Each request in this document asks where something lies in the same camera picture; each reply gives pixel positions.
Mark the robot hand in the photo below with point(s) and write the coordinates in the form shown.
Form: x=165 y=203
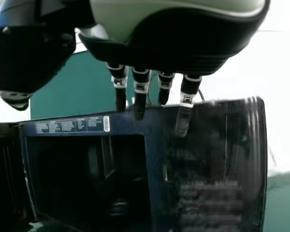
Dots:
x=174 y=41

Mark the black oven with glass door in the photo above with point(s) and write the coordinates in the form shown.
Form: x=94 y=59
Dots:
x=145 y=169

